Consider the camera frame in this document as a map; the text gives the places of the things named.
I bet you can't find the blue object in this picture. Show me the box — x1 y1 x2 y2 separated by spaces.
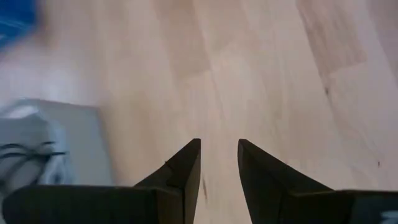
0 0 40 50

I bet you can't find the black USB-C cable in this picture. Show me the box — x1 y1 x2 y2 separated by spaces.
0 141 68 187

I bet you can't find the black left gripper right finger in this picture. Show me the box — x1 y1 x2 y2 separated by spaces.
237 138 398 224

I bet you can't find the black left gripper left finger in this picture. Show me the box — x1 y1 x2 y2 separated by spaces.
1 138 202 224

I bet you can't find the white plastic bin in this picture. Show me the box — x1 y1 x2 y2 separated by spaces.
0 98 113 200

